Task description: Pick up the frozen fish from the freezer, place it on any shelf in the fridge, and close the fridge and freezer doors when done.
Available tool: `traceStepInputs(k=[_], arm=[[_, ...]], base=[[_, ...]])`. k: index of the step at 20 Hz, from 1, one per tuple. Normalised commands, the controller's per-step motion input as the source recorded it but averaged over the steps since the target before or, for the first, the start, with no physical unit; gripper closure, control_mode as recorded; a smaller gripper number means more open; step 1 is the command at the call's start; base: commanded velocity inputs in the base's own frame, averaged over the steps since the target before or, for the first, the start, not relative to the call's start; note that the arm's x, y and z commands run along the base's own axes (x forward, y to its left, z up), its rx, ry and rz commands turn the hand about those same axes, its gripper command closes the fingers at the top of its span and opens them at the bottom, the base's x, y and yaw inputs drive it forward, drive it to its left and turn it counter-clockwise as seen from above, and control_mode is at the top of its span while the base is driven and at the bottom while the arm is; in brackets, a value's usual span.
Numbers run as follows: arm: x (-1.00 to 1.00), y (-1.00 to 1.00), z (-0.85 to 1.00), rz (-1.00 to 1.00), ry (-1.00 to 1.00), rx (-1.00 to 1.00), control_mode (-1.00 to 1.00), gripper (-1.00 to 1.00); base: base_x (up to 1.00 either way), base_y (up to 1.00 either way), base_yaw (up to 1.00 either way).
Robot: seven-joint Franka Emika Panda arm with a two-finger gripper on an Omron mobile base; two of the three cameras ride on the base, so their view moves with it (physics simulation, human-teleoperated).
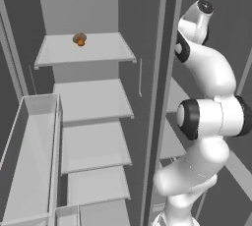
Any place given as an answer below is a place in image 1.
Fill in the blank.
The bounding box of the grey fridge shelf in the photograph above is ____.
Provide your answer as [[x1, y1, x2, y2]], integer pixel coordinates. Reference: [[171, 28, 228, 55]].
[[166, 77, 192, 114], [159, 118, 188, 161]]

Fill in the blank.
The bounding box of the wide grey freezer shelf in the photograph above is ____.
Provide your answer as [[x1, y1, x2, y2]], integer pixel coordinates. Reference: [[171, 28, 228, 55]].
[[33, 31, 138, 71]]

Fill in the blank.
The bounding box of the brown orange frozen fish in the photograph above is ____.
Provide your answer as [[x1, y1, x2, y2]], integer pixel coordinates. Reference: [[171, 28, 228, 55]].
[[72, 32, 88, 47]]

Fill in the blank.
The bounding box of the grey fridge freezer cabinet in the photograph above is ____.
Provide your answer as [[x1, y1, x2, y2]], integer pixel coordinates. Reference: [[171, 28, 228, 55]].
[[28, 0, 252, 226]]

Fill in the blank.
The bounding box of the grey freezer door bin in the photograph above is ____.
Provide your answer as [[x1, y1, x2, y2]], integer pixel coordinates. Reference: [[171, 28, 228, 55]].
[[0, 92, 63, 226]]

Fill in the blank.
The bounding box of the grey freezer drawer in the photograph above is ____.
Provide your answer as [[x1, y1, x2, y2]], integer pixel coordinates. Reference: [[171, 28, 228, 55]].
[[54, 199, 132, 226]]

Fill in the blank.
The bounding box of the grey freezer door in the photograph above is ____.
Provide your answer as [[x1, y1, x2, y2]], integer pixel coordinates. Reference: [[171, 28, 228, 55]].
[[0, 0, 63, 226]]

